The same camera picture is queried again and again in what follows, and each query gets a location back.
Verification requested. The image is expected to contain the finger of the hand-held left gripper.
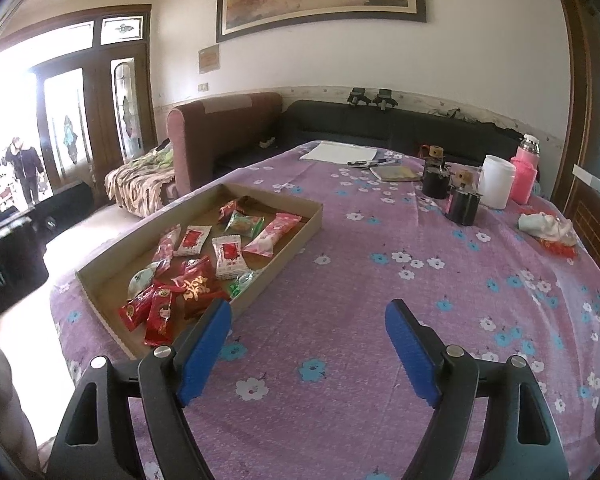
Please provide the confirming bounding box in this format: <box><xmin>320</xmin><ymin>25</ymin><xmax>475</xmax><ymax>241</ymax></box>
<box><xmin>27</xmin><ymin>181</ymin><xmax>95</xmax><ymax>246</ymax></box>

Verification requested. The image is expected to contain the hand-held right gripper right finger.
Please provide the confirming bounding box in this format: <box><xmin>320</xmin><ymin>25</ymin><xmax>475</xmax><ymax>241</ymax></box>
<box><xmin>384</xmin><ymin>299</ymin><xmax>571</xmax><ymax>480</ymax></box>

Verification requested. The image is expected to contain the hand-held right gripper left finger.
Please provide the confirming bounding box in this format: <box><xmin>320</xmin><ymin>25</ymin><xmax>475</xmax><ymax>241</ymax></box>
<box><xmin>45</xmin><ymin>298</ymin><xmax>233</xmax><ymax>480</ymax></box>

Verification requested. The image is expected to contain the red candy packet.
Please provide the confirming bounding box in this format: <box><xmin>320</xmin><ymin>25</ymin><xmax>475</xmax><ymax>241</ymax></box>
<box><xmin>118</xmin><ymin>285</ymin><xmax>173</xmax><ymax>332</ymax></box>
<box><xmin>144</xmin><ymin>287</ymin><xmax>176</xmax><ymax>347</ymax></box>

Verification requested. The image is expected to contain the large red snack packet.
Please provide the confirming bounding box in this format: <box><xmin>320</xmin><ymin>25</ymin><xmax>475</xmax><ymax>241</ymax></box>
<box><xmin>167</xmin><ymin>256</ymin><xmax>226</xmax><ymax>318</ymax></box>

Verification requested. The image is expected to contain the shallow cardboard box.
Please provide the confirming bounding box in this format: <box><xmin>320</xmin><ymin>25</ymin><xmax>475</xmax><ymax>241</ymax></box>
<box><xmin>75</xmin><ymin>182</ymin><xmax>324</xmax><ymax>361</ymax></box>

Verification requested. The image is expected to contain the white green candy packet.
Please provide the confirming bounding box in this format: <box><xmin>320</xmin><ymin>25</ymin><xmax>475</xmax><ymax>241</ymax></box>
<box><xmin>128</xmin><ymin>260</ymin><xmax>173</xmax><ymax>303</ymax></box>

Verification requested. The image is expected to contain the white red snack packet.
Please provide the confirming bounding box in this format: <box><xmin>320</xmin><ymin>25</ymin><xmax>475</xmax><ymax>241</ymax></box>
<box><xmin>211</xmin><ymin>235</ymin><xmax>246</xmax><ymax>281</ymax></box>
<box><xmin>172</xmin><ymin>225</ymin><xmax>213</xmax><ymax>258</ymax></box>

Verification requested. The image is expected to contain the pink red snack packet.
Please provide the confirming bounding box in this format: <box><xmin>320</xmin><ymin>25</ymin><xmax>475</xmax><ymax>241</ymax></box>
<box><xmin>151</xmin><ymin>225</ymin><xmax>182</xmax><ymax>264</ymax></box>

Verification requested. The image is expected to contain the green snack packet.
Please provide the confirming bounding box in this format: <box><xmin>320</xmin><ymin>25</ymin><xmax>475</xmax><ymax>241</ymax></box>
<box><xmin>224</xmin><ymin>211</ymin><xmax>265</xmax><ymax>238</ymax></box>

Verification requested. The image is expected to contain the pink white snack packet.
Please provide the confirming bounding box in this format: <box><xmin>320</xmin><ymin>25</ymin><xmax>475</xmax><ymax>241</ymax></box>
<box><xmin>242</xmin><ymin>212</ymin><xmax>303</xmax><ymax>258</ymax></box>

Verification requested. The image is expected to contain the dark red snack packet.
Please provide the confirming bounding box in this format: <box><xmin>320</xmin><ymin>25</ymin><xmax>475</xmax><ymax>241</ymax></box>
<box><xmin>217</xmin><ymin>199</ymin><xmax>243</xmax><ymax>223</ymax></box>

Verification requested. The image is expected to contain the person's left forearm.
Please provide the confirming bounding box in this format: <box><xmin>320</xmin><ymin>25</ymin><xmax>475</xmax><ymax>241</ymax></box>
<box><xmin>0</xmin><ymin>340</ymin><xmax>47</xmax><ymax>480</ymax></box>

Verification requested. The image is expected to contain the patterned blanket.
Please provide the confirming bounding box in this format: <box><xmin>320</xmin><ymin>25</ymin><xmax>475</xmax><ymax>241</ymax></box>
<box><xmin>104</xmin><ymin>147</ymin><xmax>178</xmax><ymax>218</ymax></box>

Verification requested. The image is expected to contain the purple floral tablecloth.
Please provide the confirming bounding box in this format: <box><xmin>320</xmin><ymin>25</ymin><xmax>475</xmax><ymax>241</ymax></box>
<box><xmin>50</xmin><ymin>140</ymin><xmax>600</xmax><ymax>480</ymax></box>

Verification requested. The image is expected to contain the wooden glass door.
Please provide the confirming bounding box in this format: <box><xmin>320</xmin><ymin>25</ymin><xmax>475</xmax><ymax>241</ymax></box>
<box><xmin>2</xmin><ymin>5</ymin><xmax>156</xmax><ymax>206</ymax></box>

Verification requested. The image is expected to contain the black canister with tan cap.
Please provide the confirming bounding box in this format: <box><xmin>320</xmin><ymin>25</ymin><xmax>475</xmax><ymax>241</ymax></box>
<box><xmin>445</xmin><ymin>170</ymin><xmax>483</xmax><ymax>226</ymax></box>
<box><xmin>420</xmin><ymin>145</ymin><xmax>453</xmax><ymax>200</ymax></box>

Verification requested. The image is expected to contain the brown armchair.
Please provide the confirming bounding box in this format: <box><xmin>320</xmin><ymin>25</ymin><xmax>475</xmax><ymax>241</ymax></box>
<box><xmin>166</xmin><ymin>91</ymin><xmax>284</xmax><ymax>196</ymax></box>

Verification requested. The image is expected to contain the red plastic bag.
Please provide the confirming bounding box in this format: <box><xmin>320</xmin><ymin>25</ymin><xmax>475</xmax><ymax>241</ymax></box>
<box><xmin>537</xmin><ymin>237</ymin><xmax>578</xmax><ymax>260</ymax></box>

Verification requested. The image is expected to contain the tan notebook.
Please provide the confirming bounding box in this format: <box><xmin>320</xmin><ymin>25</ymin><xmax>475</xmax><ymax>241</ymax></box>
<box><xmin>370</xmin><ymin>165</ymin><xmax>423</xmax><ymax>182</ymax></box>

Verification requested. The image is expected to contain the white crumpled plastic bag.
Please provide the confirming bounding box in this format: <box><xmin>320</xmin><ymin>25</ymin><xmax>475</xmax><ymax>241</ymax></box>
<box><xmin>517</xmin><ymin>211</ymin><xmax>578</xmax><ymax>248</ymax></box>

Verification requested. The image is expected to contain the white plastic jar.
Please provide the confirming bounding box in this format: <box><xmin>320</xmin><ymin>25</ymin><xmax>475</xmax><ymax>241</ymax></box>
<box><xmin>477</xmin><ymin>155</ymin><xmax>517</xmax><ymax>210</ymax></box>

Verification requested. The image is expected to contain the pink thermos bottle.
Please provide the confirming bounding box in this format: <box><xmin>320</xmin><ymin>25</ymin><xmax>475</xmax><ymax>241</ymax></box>
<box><xmin>510</xmin><ymin>134</ymin><xmax>541</xmax><ymax>205</ymax></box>

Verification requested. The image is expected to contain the white paper sheet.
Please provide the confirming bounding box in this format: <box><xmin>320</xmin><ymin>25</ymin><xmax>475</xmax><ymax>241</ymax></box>
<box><xmin>300</xmin><ymin>142</ymin><xmax>378</xmax><ymax>162</ymax></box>

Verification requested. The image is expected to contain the wooden sideboard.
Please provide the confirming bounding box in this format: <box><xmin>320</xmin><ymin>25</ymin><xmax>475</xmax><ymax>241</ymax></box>
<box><xmin>562</xmin><ymin>165</ymin><xmax>600</xmax><ymax>281</ymax></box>

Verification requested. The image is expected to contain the black sofa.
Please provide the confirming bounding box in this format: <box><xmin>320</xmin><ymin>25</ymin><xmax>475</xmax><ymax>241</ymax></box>
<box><xmin>215</xmin><ymin>100</ymin><xmax>546</xmax><ymax>186</ymax></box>

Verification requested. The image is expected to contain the small wall plaque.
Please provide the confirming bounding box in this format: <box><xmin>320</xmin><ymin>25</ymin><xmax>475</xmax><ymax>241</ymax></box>
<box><xmin>198</xmin><ymin>45</ymin><xmax>221</xmax><ymax>73</ymax></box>

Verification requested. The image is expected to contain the wooden door frame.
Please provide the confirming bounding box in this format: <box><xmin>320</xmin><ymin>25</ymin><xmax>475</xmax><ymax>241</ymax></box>
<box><xmin>545</xmin><ymin>0</ymin><xmax>600</xmax><ymax>196</ymax></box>

